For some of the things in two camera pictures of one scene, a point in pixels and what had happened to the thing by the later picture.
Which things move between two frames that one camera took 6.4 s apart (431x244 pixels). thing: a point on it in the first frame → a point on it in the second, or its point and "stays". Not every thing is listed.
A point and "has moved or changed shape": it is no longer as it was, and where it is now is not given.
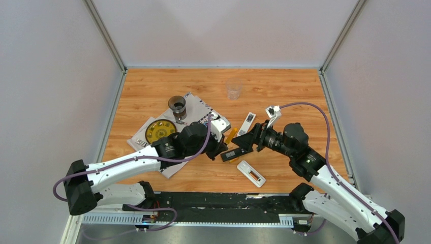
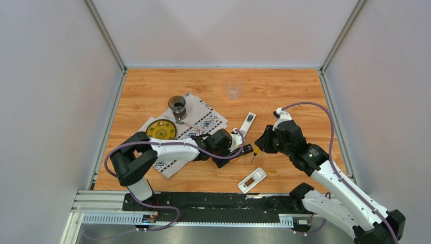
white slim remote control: (247, 124) stays
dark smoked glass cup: (177, 104) stays
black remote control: (233, 154) stays
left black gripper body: (213, 146) → (222, 153)
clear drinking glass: (233, 86) stays
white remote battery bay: (251, 173) has moved or changed shape
